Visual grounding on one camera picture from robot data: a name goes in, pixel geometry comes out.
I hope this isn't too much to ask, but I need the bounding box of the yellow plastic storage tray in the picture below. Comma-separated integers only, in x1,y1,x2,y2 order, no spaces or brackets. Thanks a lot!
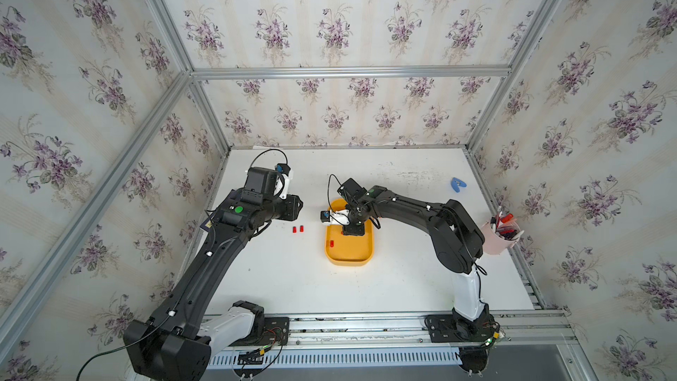
325,220,374,266

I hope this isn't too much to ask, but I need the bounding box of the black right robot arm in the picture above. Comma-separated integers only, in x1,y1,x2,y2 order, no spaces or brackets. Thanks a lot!
338,178,492,334

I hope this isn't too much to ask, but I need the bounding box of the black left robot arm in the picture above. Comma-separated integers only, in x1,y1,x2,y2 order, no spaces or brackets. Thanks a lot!
76,188,303,380

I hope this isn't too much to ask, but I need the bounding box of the dark blue notebook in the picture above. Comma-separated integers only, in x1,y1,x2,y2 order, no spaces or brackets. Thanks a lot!
200,218,213,233

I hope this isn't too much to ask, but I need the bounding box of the blue plastic clip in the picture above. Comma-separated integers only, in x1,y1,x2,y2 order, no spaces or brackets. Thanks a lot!
451,177,467,193

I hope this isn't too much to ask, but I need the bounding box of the pink pen cup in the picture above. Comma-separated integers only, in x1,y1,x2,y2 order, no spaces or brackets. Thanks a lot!
481,206,525,256

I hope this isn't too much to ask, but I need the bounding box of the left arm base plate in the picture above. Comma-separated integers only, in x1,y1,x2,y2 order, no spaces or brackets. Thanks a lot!
231,317,290,347

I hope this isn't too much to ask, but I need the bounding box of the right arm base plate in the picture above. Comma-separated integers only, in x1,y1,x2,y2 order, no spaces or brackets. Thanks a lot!
424,307,501,347

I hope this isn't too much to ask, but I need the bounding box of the aluminium mounting rail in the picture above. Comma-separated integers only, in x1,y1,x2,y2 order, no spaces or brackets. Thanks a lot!
268,310,578,350

